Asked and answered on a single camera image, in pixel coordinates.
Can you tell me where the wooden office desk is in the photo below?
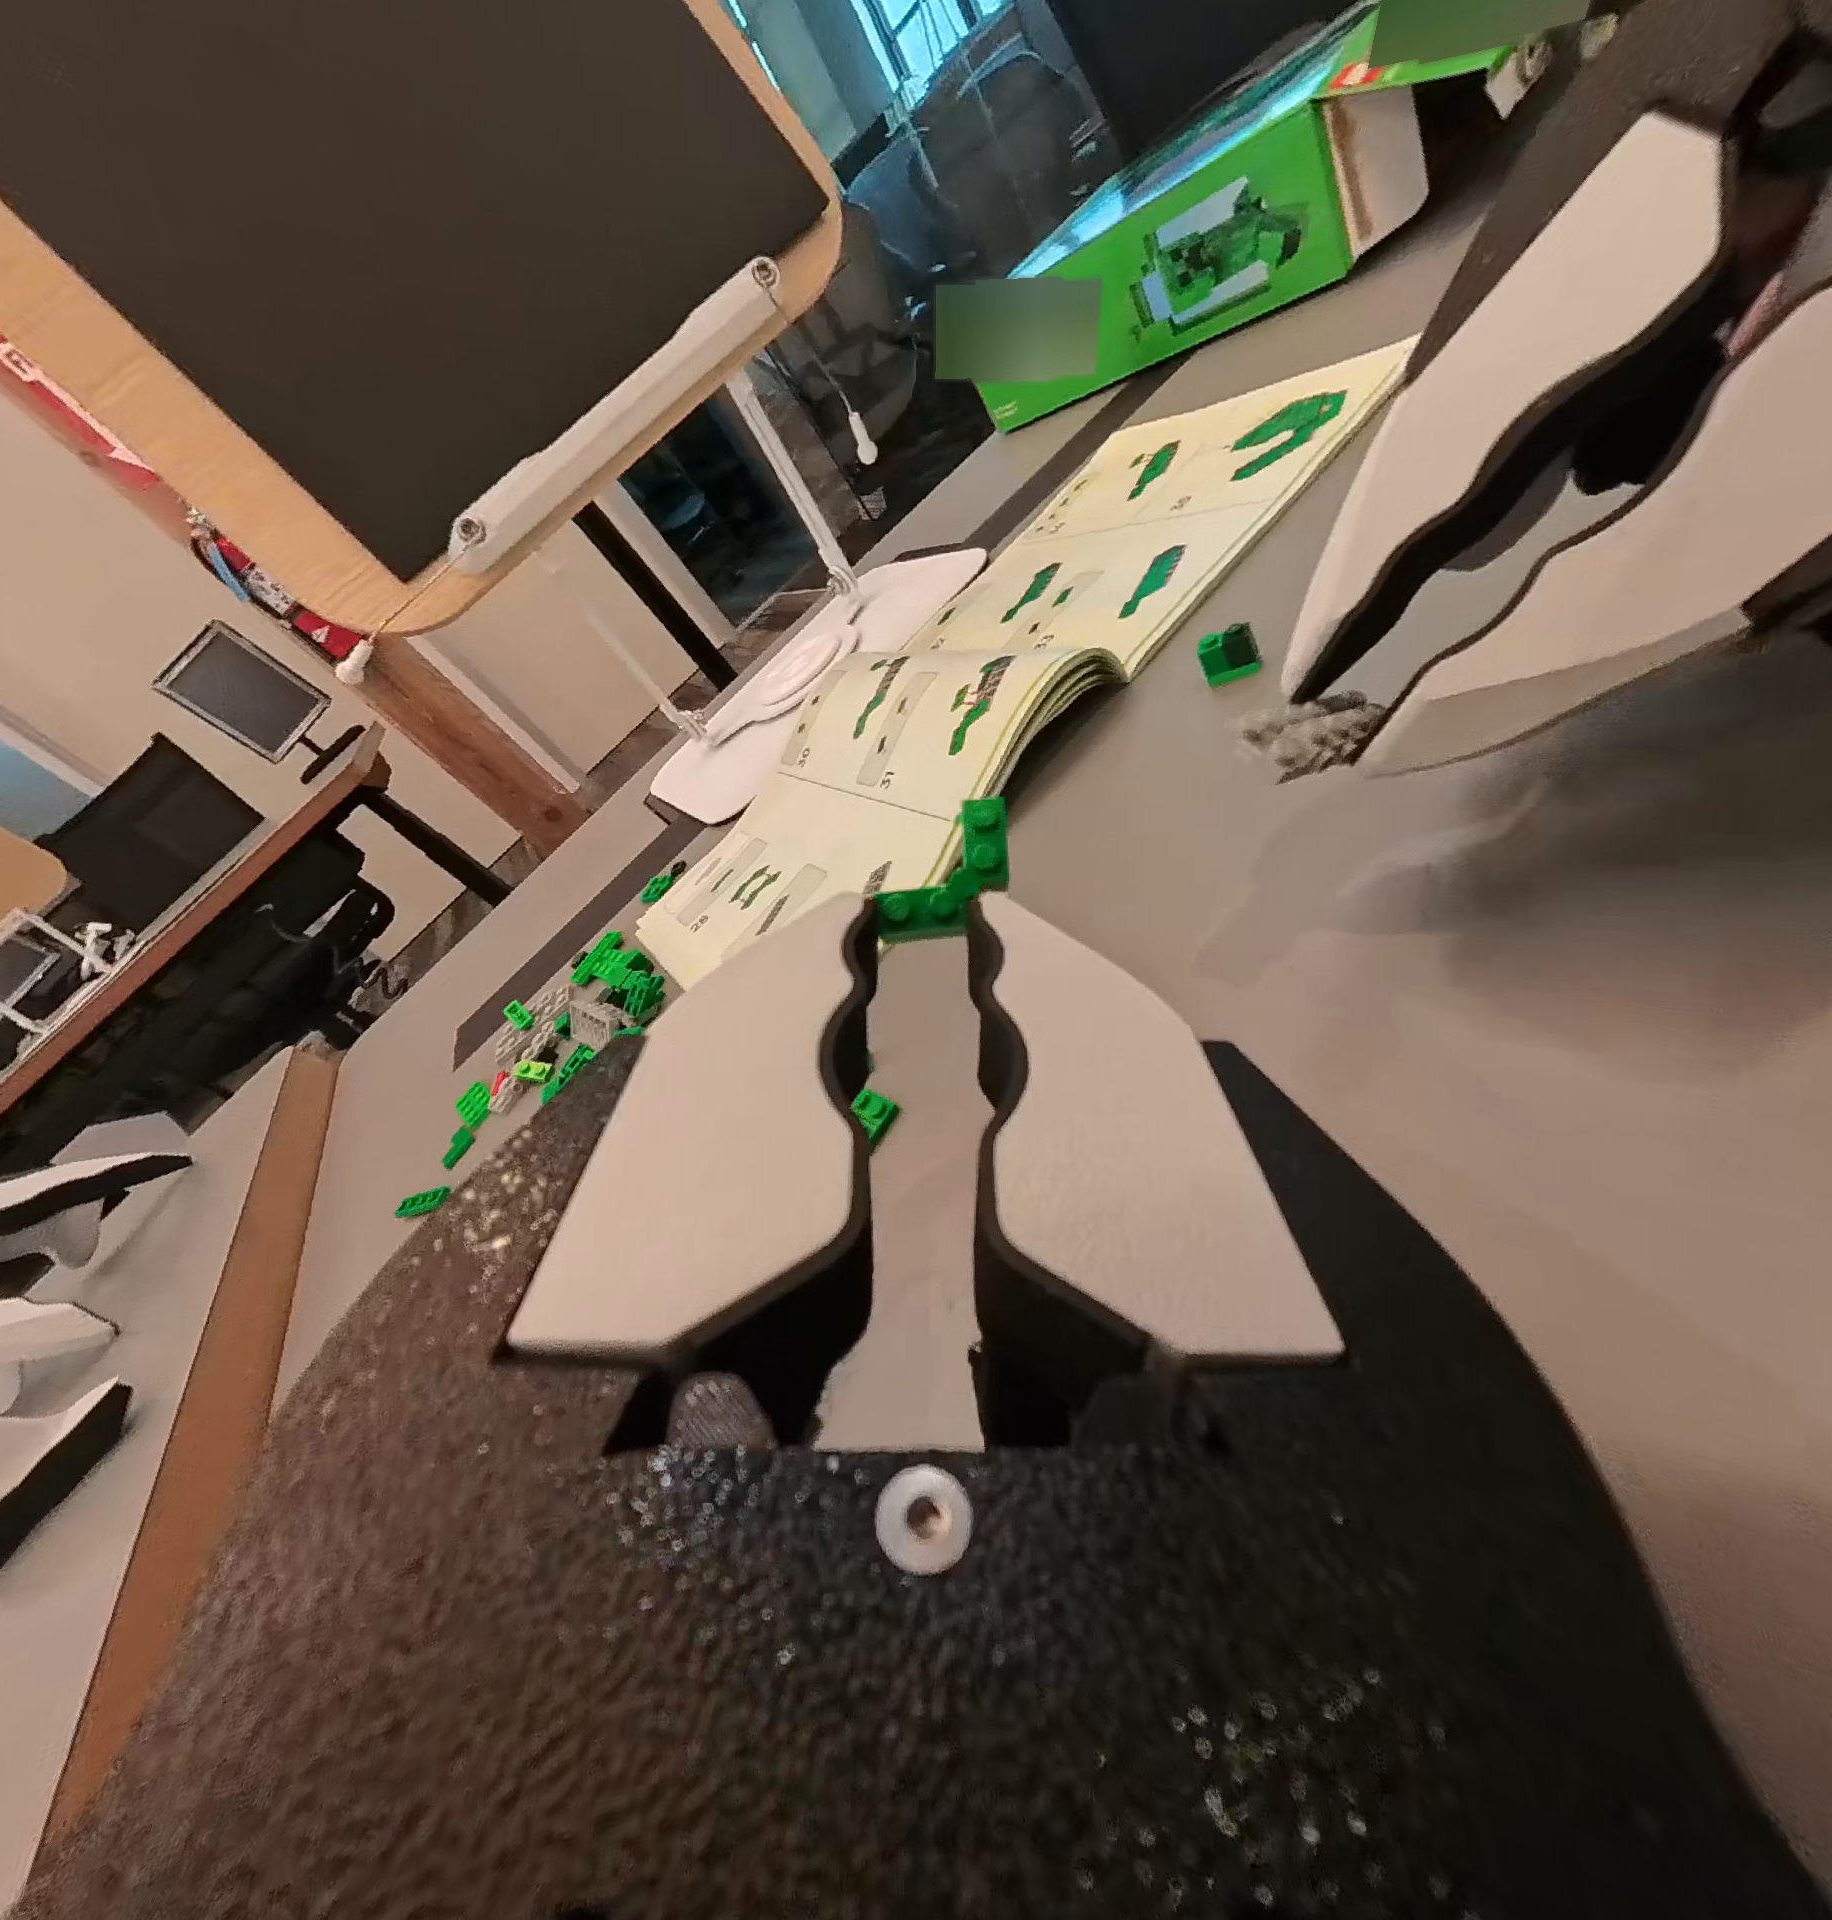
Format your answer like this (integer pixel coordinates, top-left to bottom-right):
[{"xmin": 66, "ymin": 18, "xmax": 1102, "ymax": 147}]
[{"xmin": 0, "ymin": 719, "xmax": 395, "ymax": 1155}]

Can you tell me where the wooden post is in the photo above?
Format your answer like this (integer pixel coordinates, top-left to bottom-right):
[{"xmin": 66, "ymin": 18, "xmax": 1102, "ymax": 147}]
[{"xmin": 349, "ymin": 628, "xmax": 597, "ymax": 874}]

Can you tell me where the black office chair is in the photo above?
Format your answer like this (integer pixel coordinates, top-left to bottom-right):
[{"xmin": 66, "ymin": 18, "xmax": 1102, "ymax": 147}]
[{"xmin": 38, "ymin": 731, "xmax": 401, "ymax": 1081}]

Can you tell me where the light grey brick plate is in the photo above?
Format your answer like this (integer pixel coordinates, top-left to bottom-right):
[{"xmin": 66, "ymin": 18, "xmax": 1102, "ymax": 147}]
[{"xmin": 1237, "ymin": 690, "xmax": 1386, "ymax": 785}]

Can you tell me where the green angled brick assembly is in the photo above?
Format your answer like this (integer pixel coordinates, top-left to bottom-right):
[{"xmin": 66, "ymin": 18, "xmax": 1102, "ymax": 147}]
[{"xmin": 876, "ymin": 797, "xmax": 1014, "ymax": 943}]

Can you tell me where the pale green instruction booklet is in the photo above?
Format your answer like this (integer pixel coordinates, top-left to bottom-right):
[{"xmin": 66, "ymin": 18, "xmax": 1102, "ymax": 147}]
[{"xmin": 634, "ymin": 335, "xmax": 1426, "ymax": 993}]

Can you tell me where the black wood-edged board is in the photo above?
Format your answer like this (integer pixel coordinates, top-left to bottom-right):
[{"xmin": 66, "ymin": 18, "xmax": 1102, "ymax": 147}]
[{"xmin": 0, "ymin": 0, "xmax": 848, "ymax": 643}]

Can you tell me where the white desk lamp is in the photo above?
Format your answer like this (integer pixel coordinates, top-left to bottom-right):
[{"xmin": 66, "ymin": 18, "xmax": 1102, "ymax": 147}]
[{"xmin": 334, "ymin": 252, "xmax": 997, "ymax": 827}]

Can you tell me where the green toy box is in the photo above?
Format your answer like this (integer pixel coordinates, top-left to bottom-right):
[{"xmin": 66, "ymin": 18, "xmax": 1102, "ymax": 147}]
[{"xmin": 975, "ymin": 41, "xmax": 1521, "ymax": 437}]

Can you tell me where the wooden desk divider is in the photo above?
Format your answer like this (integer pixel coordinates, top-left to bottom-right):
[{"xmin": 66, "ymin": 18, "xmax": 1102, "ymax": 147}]
[{"xmin": 0, "ymin": 801, "xmax": 78, "ymax": 963}]

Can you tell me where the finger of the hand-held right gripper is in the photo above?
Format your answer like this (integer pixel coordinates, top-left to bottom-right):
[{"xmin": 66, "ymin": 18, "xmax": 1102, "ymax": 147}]
[
  {"xmin": 1280, "ymin": 103, "xmax": 1750, "ymax": 708},
  {"xmin": 1355, "ymin": 266, "xmax": 1832, "ymax": 778}
]

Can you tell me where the wall-mounted monitor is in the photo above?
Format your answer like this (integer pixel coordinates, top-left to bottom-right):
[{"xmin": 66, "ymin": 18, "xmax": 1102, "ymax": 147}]
[{"xmin": 155, "ymin": 618, "xmax": 336, "ymax": 761}]

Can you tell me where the spare finger plate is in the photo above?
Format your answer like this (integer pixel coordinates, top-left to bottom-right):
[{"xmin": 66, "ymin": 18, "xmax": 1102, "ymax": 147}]
[{"xmin": 0, "ymin": 1151, "xmax": 200, "ymax": 1298}]

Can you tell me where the grey desk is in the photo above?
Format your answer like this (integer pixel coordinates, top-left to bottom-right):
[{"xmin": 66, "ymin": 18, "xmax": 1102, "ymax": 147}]
[{"xmin": 258, "ymin": 151, "xmax": 1832, "ymax": 1650}]

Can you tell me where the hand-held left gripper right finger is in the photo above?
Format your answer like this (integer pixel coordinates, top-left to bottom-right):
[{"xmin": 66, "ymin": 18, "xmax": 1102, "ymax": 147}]
[{"xmin": 969, "ymin": 891, "xmax": 1347, "ymax": 1455}]

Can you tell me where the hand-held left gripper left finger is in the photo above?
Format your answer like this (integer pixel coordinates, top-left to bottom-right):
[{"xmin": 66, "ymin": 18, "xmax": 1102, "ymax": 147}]
[{"xmin": 500, "ymin": 897, "xmax": 879, "ymax": 1455}]

